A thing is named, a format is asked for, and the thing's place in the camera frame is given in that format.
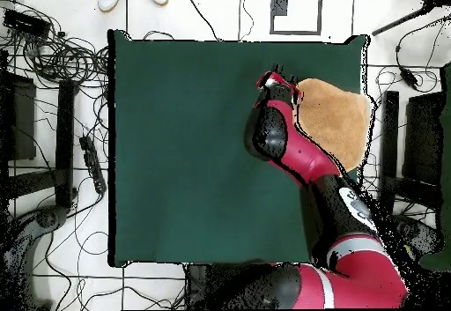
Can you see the tan terry towel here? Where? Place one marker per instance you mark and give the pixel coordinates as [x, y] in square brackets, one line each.
[334, 120]

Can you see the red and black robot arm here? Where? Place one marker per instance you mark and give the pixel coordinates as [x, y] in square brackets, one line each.
[299, 152]

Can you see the black flat panel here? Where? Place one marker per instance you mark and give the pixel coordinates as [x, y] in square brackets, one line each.
[422, 138]
[21, 120]

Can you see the black power adapter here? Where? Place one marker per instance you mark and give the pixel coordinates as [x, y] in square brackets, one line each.
[408, 78]

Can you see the dark green table cloth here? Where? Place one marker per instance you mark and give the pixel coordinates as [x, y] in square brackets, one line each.
[183, 149]

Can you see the black rod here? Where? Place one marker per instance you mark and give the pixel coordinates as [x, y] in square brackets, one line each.
[398, 22]

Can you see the dark green sheet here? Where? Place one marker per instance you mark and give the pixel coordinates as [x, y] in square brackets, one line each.
[446, 149]

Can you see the black tripod base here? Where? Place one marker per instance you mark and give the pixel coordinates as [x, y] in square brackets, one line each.
[45, 219]
[419, 233]

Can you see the black power strip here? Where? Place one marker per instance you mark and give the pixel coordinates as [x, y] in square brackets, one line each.
[92, 164]

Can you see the black box device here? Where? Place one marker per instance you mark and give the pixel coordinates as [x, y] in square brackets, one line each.
[26, 23]

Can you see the grey square frame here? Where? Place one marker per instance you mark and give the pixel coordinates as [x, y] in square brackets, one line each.
[272, 15]

